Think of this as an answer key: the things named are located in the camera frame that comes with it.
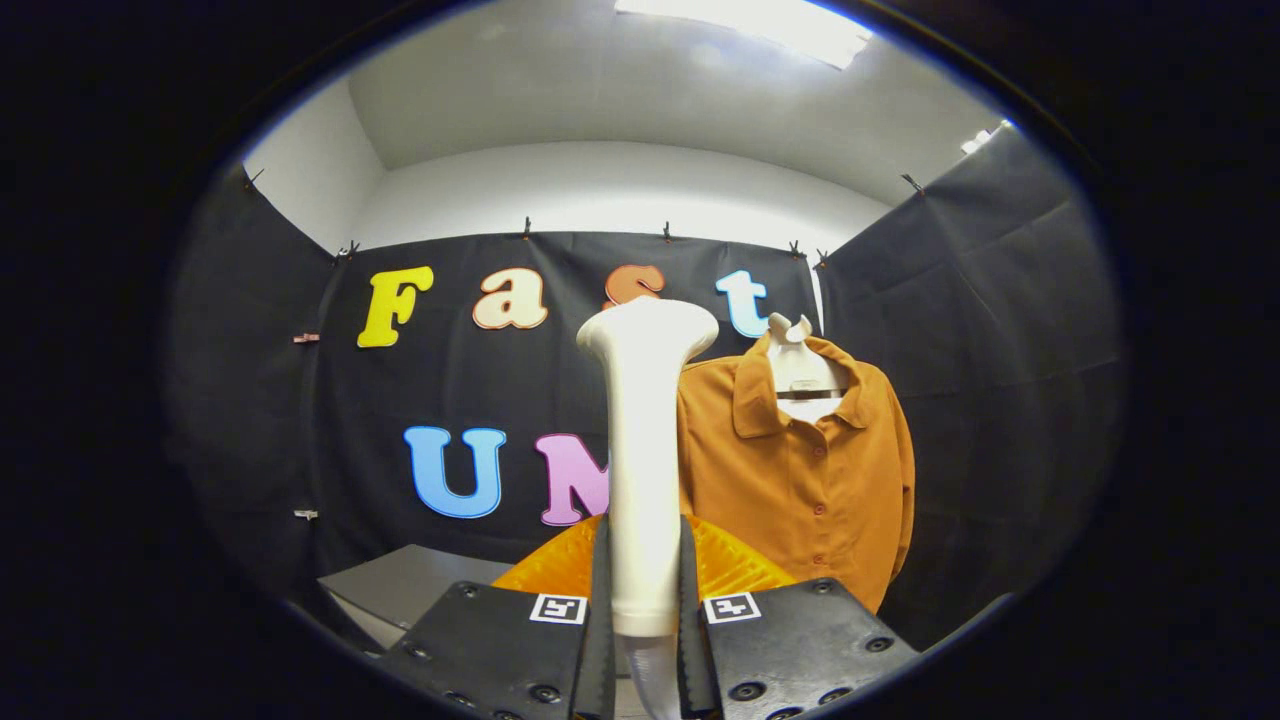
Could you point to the row of black clips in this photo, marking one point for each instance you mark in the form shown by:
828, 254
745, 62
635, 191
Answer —
526, 226

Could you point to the grey cabinet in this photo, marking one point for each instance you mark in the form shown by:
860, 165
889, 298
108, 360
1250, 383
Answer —
420, 590

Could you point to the long ceiling light panel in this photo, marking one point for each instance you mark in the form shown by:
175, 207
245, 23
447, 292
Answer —
760, 22

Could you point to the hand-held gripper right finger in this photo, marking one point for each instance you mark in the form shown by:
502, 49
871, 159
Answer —
690, 650

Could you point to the white garment steamer head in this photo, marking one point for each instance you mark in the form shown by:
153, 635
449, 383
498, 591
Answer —
645, 450

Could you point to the white plastic clothes hanger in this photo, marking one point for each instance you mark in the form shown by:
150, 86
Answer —
800, 372

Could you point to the small ceiling light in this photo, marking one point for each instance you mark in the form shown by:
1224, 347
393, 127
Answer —
985, 138

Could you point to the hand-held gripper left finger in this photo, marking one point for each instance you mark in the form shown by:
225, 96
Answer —
601, 650

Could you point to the orange button-up shirt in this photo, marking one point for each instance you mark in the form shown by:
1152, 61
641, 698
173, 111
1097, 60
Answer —
800, 480

